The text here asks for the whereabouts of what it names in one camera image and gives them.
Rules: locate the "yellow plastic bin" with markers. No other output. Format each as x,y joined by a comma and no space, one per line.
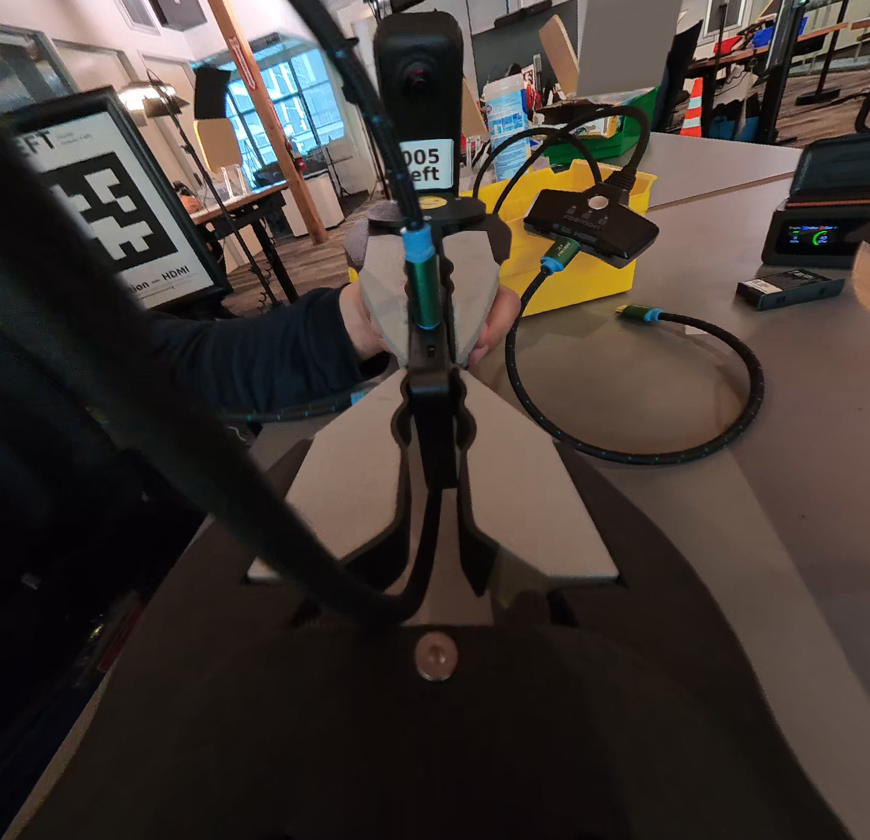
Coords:
578,289

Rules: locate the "person's left forearm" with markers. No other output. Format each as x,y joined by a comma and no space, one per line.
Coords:
258,350

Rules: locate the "orange traffic cone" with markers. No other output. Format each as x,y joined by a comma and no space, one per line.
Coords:
692,113

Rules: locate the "black ceiling speaker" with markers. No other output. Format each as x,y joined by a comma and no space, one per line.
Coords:
173,1

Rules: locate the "person's left hand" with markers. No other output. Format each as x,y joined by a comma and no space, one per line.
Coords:
357,323

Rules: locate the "white wipes canister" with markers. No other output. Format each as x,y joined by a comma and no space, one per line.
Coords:
506,126

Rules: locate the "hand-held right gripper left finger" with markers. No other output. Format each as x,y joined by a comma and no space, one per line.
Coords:
360,473

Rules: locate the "framed marker sign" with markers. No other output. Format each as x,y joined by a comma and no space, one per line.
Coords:
102,208

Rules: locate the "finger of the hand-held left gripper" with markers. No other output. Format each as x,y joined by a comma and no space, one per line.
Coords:
384,289
472,289

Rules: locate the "studio light on tripod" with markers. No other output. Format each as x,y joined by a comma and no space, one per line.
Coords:
153,102

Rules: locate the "green plastic bin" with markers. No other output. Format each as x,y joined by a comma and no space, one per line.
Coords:
642,116

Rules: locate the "black camera battery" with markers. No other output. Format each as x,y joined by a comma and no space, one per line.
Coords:
788,289

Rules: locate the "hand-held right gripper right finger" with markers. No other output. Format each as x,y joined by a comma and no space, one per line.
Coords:
530,507

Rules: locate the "black battery charging case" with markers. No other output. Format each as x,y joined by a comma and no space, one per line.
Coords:
815,235

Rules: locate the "black HDMI switch box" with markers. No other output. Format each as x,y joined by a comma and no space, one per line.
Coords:
591,228

